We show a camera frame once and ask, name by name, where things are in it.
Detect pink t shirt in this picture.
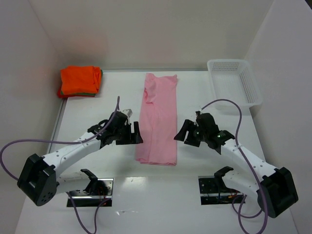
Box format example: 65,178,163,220
136,73,178,166

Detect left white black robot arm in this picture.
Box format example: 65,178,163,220
17,109,143,206

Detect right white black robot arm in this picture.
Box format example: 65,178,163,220
174,111,298,218

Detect white perforated plastic basket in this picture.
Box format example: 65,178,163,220
207,59,263,112

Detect orange folded t shirt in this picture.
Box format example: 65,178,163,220
57,65,102,98

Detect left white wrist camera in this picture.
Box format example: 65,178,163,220
121,109,133,118

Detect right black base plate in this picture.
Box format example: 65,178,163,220
198,176,243,205

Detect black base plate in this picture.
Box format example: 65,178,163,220
198,176,243,205
70,178,114,207

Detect aluminium table edge rail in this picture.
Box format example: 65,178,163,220
46,99,65,153

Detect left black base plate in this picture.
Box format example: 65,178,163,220
70,178,114,207

